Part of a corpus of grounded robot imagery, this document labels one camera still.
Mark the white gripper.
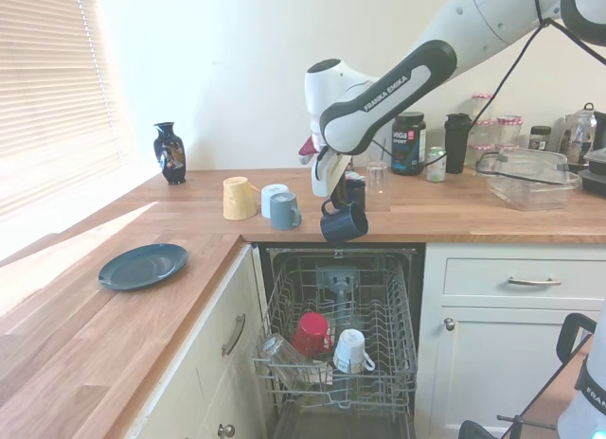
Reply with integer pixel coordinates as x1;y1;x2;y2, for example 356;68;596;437
311;150;354;209

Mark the navy blue mug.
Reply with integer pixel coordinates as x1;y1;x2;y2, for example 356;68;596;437
319;198;370;245

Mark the black mug with print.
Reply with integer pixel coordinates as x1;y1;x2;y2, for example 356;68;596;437
344;177;367;212

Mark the grey mug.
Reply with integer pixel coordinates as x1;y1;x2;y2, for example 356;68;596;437
269;191;303;231

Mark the plain white mug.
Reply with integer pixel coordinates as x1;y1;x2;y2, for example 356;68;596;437
260;184;291;220

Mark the grey dishwasher spray hub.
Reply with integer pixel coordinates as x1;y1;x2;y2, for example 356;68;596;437
314;266;360;336

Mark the yellow mug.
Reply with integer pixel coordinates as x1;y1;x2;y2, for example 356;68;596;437
222;175;260;221

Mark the dishwasher tub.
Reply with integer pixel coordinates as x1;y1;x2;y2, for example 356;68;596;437
258;242;426;439

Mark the red mug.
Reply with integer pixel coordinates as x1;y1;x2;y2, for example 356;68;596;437
290;312;333;358

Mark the white mug with print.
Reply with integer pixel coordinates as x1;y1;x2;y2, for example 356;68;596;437
331;328;377;376

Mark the steel dishwasher door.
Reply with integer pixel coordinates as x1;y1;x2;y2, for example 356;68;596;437
272;400;413;439

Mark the clear upturned drinking glass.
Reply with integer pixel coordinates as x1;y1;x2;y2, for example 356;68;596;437
365;160;391;200

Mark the black protein powder tub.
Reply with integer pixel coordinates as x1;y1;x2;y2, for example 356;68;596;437
390;111;428;177

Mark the black shaker bottle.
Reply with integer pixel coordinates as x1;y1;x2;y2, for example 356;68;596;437
443;113;472;175

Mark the glass jar red gingham lid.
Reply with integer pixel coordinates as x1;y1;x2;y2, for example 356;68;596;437
496;115;524;149
468;144;494;169
471;93;494;123
472;119;499;148

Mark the clear glass lying in rack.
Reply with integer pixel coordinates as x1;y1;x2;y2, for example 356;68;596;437
256;333;313;370

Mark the dark blue painted vase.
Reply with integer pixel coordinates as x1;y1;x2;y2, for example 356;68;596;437
152;121;187;186

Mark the clear plastic lidded container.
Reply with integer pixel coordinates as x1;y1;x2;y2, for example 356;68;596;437
474;148;581;212

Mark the spice jar black lid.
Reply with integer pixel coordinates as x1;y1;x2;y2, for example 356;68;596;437
528;125;553;152

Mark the dark teal plate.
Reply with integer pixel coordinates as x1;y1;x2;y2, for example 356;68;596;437
98;242;189;292

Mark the steel glass coffee maker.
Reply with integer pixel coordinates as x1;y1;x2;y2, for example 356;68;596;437
561;102;598;164

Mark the beige window blind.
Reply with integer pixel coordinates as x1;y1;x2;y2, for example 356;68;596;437
0;0;127;222

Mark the grey wire dishwasher rack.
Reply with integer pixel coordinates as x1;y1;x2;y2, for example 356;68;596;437
250;254;419;416

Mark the bronze cabinet drawer handle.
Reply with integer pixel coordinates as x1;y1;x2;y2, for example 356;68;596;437
221;313;247;357

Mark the steel drawer handle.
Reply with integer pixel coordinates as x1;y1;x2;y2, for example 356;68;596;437
508;276;562;288

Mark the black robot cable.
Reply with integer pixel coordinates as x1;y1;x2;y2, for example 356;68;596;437
371;0;606;168

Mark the black camera stand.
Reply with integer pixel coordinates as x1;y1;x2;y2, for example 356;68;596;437
458;312;598;439

